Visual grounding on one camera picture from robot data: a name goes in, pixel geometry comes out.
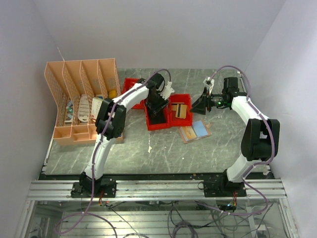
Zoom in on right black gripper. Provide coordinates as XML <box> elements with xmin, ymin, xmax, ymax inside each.
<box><xmin>190</xmin><ymin>87</ymin><xmax>227</xmax><ymax>115</ymax></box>

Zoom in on red plastic bin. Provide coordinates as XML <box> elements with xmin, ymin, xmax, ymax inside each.
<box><xmin>122</xmin><ymin>77</ymin><xmax>146</xmax><ymax>110</ymax></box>
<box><xmin>169</xmin><ymin>94</ymin><xmax>193</xmax><ymax>126</ymax></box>
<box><xmin>144</xmin><ymin>104</ymin><xmax>170</xmax><ymax>131</ymax></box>

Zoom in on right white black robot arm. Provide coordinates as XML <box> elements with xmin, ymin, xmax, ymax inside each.
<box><xmin>190</xmin><ymin>77</ymin><xmax>280</xmax><ymax>197</ymax></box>

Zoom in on gold VIP card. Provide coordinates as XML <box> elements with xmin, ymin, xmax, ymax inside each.
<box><xmin>182</xmin><ymin>126</ymin><xmax>197</xmax><ymax>141</ymax></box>

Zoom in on white green box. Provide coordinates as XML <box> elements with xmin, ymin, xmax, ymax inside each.
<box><xmin>91</xmin><ymin>97</ymin><xmax>103</xmax><ymax>119</ymax></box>

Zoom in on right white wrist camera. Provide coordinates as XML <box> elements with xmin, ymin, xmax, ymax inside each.
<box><xmin>203</xmin><ymin>77</ymin><xmax>214</xmax><ymax>94</ymax></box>

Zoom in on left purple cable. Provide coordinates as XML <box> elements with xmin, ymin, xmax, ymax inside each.
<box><xmin>53</xmin><ymin>68</ymin><xmax>172</xmax><ymax>235</ymax></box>

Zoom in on gold cards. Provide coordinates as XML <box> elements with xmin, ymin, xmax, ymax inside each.
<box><xmin>171</xmin><ymin>103</ymin><xmax>187</xmax><ymax>119</ymax></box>

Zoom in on aluminium frame rails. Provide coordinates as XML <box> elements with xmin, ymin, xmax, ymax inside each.
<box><xmin>15</xmin><ymin>173</ymin><xmax>299</xmax><ymax>238</ymax></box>

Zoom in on yellow round object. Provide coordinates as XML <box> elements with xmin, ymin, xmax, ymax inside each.
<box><xmin>108</xmin><ymin>90</ymin><xmax>117</xmax><ymax>99</ymax></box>

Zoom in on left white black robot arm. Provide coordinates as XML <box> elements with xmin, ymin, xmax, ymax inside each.
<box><xmin>79</xmin><ymin>70</ymin><xmax>174</xmax><ymax>197</ymax></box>

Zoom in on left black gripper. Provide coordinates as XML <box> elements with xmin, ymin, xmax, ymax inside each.
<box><xmin>147</xmin><ymin>91</ymin><xmax>170</xmax><ymax>117</ymax></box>

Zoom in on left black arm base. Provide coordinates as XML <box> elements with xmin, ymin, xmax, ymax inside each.
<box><xmin>70</xmin><ymin>172</ymin><xmax>117</xmax><ymax>198</ymax></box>

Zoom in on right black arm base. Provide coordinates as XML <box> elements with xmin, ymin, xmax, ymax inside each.
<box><xmin>198</xmin><ymin>173</ymin><xmax>247</xmax><ymax>197</ymax></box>

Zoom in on pink mesh desk organizer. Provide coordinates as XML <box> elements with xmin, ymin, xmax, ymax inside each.
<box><xmin>45</xmin><ymin>58</ymin><xmax>121</xmax><ymax>145</ymax></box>

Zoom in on white oval package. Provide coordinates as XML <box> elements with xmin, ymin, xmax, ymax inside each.
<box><xmin>77</xmin><ymin>94</ymin><xmax>90</xmax><ymax>123</ymax></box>

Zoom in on brown leather card holder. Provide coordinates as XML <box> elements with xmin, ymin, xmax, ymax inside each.
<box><xmin>178</xmin><ymin>120</ymin><xmax>211</xmax><ymax>144</ymax></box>

